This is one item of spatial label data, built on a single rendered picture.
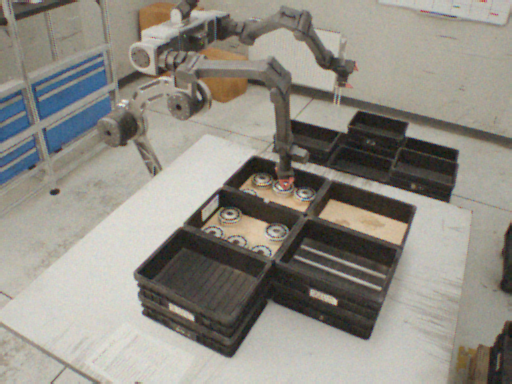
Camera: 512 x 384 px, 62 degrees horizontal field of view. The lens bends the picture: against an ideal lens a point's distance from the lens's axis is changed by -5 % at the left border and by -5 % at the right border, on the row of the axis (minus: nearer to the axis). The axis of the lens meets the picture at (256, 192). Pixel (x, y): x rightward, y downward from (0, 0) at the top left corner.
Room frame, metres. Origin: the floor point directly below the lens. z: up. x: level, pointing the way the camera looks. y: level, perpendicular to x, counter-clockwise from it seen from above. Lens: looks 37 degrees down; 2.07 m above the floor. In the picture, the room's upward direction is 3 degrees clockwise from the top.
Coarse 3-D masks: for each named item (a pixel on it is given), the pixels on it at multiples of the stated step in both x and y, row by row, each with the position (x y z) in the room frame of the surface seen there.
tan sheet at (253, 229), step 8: (216, 216) 1.48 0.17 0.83; (208, 224) 1.43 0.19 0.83; (216, 224) 1.43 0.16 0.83; (240, 224) 1.44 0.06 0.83; (248, 224) 1.44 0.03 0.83; (256, 224) 1.44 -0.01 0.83; (264, 224) 1.44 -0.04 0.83; (232, 232) 1.38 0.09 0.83; (240, 232) 1.39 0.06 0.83; (248, 232) 1.39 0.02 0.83; (256, 232) 1.39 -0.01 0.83; (248, 240) 1.34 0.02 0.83; (256, 240) 1.34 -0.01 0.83; (264, 240) 1.34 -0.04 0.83; (272, 248) 1.30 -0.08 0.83
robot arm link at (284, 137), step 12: (288, 72) 1.51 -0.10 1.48; (276, 96) 1.44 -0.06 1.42; (288, 96) 1.50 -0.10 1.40; (276, 108) 1.52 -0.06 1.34; (288, 108) 1.52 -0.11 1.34; (276, 120) 1.56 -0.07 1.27; (288, 120) 1.55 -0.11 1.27; (276, 132) 1.60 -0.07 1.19; (288, 132) 1.58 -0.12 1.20; (276, 144) 1.62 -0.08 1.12; (288, 144) 1.62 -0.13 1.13
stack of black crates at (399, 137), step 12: (360, 120) 3.07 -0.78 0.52; (372, 120) 3.03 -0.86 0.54; (384, 120) 2.99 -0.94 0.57; (396, 120) 2.96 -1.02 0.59; (348, 132) 2.83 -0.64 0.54; (360, 132) 2.78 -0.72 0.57; (372, 132) 2.75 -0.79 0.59; (384, 132) 2.95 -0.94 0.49; (396, 132) 2.95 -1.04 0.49; (348, 144) 2.82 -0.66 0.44; (360, 144) 2.77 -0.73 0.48; (372, 144) 2.74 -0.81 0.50; (384, 144) 2.72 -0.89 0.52; (396, 144) 2.68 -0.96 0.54; (384, 156) 2.71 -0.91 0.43
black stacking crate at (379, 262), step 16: (304, 224) 1.35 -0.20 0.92; (320, 224) 1.35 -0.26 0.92; (304, 240) 1.36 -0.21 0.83; (320, 240) 1.35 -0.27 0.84; (336, 240) 1.32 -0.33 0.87; (352, 240) 1.29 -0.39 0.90; (288, 256) 1.22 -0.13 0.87; (304, 256) 1.26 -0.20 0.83; (320, 256) 1.27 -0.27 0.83; (336, 256) 1.27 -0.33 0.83; (352, 256) 1.27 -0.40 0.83; (368, 256) 1.26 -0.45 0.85; (384, 256) 1.23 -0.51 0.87; (320, 272) 1.18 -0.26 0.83; (352, 272) 1.18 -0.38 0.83; (384, 272) 1.19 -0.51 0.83; (304, 288) 1.08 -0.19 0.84; (320, 288) 1.06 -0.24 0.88; (352, 288) 1.10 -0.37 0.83; (368, 288) 1.11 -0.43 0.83; (336, 304) 1.02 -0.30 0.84; (352, 304) 1.00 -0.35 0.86; (368, 304) 0.98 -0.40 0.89
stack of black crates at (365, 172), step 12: (336, 156) 2.61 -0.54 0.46; (348, 156) 2.69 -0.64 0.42; (360, 156) 2.66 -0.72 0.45; (372, 156) 2.62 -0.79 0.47; (336, 168) 2.44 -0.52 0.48; (348, 168) 2.60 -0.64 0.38; (360, 168) 2.61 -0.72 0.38; (372, 168) 2.61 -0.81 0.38; (384, 168) 2.58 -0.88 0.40; (372, 180) 2.33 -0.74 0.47; (384, 180) 2.32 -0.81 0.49
